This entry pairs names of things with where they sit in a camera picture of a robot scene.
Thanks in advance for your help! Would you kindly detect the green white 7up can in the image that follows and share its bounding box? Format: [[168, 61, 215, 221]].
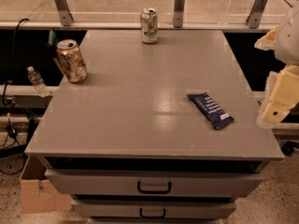
[[140, 7, 158, 44]]

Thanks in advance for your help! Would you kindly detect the right metal window bracket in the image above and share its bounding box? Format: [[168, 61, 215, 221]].
[[246, 0, 268, 29]]

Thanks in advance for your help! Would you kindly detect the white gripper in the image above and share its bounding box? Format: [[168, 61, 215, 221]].
[[254, 5, 299, 129]]

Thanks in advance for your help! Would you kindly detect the grey top drawer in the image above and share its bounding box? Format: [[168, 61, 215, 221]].
[[46, 170, 263, 198]]

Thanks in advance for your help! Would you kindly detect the metal window bracket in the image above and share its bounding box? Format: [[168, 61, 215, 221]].
[[173, 0, 185, 28], [54, 0, 74, 26], [246, 0, 268, 29]]

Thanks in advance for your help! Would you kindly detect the middle metal window bracket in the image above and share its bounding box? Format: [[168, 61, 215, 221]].
[[173, 0, 185, 28]]

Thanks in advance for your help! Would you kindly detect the clear plastic water bottle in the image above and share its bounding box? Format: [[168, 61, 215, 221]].
[[27, 66, 49, 97]]

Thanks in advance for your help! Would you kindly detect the black cable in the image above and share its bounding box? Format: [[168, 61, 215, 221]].
[[0, 18, 41, 175]]

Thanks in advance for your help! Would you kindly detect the grey middle drawer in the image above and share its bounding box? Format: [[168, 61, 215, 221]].
[[72, 200, 235, 219]]

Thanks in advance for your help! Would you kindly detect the brown cardboard box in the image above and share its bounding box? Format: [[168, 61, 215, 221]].
[[20, 157, 72, 214]]

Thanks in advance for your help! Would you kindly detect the left metal window bracket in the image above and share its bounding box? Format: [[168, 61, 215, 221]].
[[54, 0, 74, 26]]

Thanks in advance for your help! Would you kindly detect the grey drawer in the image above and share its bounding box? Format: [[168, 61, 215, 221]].
[[72, 200, 235, 219], [46, 170, 263, 198]]

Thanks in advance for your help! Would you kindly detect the blue rxbar blueberry wrapper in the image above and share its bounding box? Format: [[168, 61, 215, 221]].
[[187, 92, 235, 130]]

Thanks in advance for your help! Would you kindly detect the gold white soda can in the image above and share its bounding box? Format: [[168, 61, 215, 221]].
[[56, 39, 87, 83]]

